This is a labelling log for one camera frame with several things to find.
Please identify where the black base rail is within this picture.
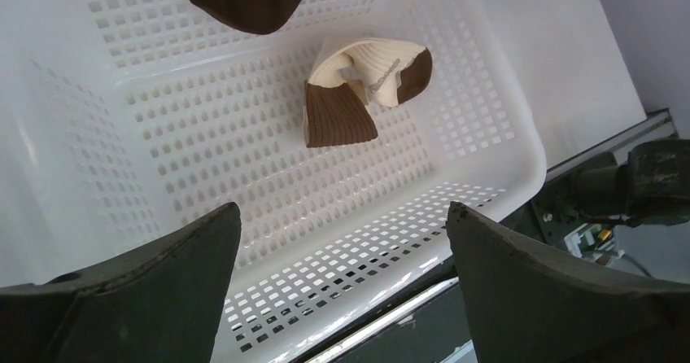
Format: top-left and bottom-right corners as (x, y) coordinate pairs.
(290, 150), (621, 363)

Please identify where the brown cream striped sock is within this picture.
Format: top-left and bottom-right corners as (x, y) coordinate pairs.
(303, 36), (433, 148)

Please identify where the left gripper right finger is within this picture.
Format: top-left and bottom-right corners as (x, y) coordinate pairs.
(446, 202), (689, 362)

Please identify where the white plastic laundry basket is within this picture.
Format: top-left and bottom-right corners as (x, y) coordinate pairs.
(1, 0), (547, 362)

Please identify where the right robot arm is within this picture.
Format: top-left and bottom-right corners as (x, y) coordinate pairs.
(570, 138), (689, 227)

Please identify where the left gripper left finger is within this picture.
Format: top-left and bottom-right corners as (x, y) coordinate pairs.
(1, 203), (242, 362)

